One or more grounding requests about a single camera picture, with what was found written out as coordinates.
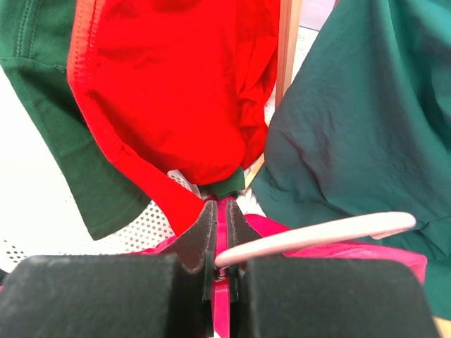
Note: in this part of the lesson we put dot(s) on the magenta t shirt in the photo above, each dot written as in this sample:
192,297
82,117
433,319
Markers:
230,229

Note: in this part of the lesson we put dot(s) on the white perforated plastic basket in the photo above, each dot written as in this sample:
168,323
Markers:
38,213

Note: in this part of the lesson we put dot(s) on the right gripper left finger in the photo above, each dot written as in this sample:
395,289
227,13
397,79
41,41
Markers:
105,299

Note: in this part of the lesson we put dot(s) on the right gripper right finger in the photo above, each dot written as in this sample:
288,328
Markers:
281,296

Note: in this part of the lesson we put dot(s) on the pink wire hanger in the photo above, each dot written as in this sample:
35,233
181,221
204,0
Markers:
333,239

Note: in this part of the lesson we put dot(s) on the red t shirt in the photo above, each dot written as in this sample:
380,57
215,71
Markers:
175,85

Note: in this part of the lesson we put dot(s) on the teal green shorts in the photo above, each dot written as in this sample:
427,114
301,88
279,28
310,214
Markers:
365,128

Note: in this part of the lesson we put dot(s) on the dark green t shirt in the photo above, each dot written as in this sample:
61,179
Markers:
35,44

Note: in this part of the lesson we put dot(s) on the left wooden clothes rack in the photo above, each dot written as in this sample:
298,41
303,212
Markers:
266,36

